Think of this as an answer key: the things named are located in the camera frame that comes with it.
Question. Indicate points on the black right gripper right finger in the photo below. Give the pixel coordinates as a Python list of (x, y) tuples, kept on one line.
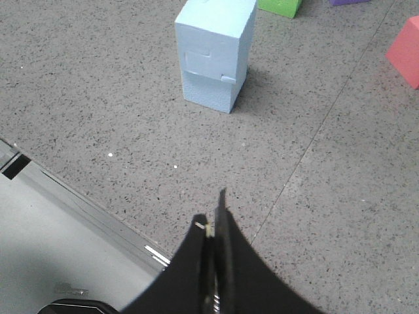
[(245, 283)]

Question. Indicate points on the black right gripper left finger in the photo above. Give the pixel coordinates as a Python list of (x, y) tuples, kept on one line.
[(185, 285)]

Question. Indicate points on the light blue foam cube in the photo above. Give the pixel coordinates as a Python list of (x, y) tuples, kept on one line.
[(215, 94), (213, 37)]

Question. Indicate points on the black rounded device below table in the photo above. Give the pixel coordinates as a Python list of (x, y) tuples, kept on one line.
[(75, 306)]

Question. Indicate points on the red foam cube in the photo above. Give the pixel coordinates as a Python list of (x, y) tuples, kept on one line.
[(403, 53)]

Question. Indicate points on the green foam cube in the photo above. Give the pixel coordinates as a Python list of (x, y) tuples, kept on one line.
[(287, 8)]

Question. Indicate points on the purple foam cube centre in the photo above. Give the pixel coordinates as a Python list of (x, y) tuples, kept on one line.
[(346, 2)]

